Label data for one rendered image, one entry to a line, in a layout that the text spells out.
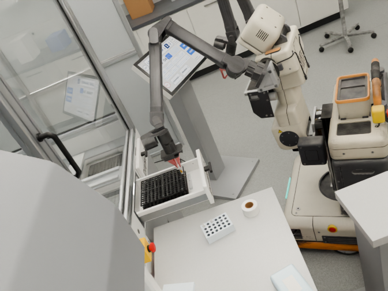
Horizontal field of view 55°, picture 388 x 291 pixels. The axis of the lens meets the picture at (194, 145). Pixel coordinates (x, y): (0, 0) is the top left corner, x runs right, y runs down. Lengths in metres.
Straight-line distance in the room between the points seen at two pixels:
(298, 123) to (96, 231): 1.46
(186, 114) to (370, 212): 1.51
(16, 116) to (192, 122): 1.76
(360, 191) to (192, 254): 0.72
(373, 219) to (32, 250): 1.24
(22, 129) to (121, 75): 2.28
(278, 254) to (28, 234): 1.07
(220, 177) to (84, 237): 2.43
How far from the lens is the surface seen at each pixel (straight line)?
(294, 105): 1.95
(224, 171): 3.07
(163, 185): 1.76
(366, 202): 1.61
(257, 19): 1.75
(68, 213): 0.66
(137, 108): 3.44
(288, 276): 1.38
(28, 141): 1.11
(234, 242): 1.58
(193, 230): 1.69
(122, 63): 3.28
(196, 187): 1.76
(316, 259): 2.40
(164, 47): 2.58
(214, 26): 4.62
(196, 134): 2.74
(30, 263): 0.57
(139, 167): 1.93
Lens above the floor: 1.94
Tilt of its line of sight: 33 degrees down
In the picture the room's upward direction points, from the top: 24 degrees counter-clockwise
